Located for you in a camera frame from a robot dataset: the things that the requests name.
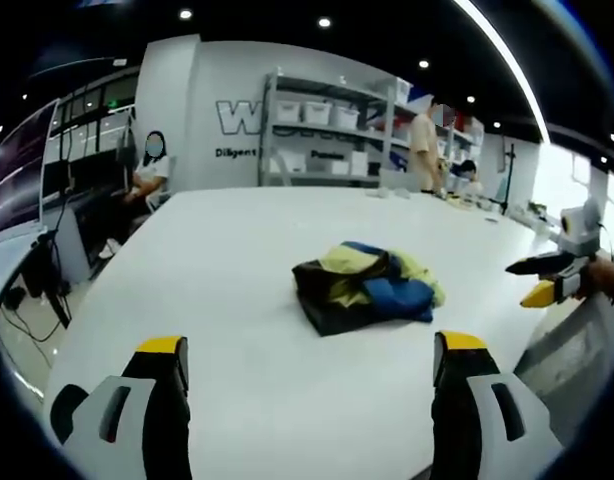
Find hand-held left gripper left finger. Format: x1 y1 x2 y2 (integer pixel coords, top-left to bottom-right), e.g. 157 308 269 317
49 335 193 480

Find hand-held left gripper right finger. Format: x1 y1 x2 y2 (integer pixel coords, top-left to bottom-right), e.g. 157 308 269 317
430 330 568 480

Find yellow blue black garment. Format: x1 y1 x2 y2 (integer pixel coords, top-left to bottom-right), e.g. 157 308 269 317
291 241 448 337

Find person's right hand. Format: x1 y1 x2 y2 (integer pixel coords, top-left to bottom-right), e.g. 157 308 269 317
584 257 614 302

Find grey cabinet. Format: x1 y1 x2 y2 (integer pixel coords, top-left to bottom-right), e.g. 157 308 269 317
514 293 614 451

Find black tripod stand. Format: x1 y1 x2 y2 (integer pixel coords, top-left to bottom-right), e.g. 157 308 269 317
500 143 519 217

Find white shelf rack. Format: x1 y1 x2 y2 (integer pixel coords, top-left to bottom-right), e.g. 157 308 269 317
436 113 488 194

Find long ceiling light strip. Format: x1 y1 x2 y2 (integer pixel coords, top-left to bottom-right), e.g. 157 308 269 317
450 0 552 144

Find black computer case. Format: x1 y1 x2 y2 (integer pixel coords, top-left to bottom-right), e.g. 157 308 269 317
22 238 72 329

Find white storage bin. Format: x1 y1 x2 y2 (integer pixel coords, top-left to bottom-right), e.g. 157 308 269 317
350 149 372 177
275 99 304 124
280 152 309 175
304 101 334 125
334 104 363 129

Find large display screen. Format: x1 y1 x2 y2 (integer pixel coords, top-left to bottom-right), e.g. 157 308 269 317
0 97 62 247

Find grey metal shelf rack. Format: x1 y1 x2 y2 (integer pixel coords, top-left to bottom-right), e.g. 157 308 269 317
258 71 414 190

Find black floor cable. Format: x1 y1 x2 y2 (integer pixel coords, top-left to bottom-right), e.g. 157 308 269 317
0 294 63 344

